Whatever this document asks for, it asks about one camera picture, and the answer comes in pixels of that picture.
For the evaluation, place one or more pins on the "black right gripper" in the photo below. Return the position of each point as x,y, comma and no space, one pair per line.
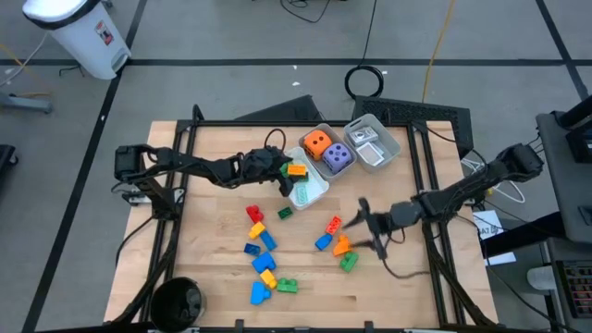
400,215

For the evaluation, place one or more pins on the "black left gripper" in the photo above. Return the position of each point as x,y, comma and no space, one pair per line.
263,164

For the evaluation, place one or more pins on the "small dark green block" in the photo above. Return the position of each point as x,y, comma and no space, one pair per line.
284,170
285,213

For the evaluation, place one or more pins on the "large orange toy block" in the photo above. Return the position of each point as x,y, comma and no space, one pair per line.
342,246

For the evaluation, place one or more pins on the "red-orange toy block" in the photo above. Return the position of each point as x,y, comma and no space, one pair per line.
333,225

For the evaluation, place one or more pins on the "orange foam die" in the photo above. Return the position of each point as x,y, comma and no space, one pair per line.
317,144

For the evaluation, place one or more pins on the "red toy block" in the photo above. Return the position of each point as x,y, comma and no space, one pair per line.
254,214

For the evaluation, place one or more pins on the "purple foam die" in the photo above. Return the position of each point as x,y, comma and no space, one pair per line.
337,158

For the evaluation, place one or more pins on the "yellow toy block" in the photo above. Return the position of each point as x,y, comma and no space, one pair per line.
256,230
268,279

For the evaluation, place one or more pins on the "blue eight-stud block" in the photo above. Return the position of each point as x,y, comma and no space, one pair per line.
268,240

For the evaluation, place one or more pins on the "white playing card deck box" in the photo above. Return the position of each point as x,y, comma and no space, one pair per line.
363,135
370,154

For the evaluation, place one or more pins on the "large blue toy block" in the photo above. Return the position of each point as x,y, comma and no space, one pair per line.
263,262

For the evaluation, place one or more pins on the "large green toy block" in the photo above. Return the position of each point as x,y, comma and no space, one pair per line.
287,286

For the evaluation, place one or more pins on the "light blue toy block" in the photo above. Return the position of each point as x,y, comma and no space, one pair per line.
259,293

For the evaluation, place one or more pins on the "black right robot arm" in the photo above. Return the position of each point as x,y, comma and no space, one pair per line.
462,189

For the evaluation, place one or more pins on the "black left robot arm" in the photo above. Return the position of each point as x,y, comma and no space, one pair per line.
185,162

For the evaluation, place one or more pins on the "white plastic storage bin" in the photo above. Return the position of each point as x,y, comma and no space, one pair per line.
390,148
319,192
324,127

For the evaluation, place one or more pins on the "black flat panel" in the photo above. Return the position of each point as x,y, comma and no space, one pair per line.
287,111

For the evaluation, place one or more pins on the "white paper sheet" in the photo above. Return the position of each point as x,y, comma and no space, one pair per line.
485,222

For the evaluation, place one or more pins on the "white power strip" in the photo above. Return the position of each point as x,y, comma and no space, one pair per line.
134,199

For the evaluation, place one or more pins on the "black bucket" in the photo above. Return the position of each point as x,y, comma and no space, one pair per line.
178,305

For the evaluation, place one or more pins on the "grey equipment cart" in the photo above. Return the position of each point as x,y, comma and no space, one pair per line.
564,185

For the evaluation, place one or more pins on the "black keyboard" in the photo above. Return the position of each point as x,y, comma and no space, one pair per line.
578,289

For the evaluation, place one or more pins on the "white trash bin black lid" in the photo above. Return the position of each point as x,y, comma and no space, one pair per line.
88,41

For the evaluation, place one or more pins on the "grey stand foot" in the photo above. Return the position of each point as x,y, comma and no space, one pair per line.
28,102

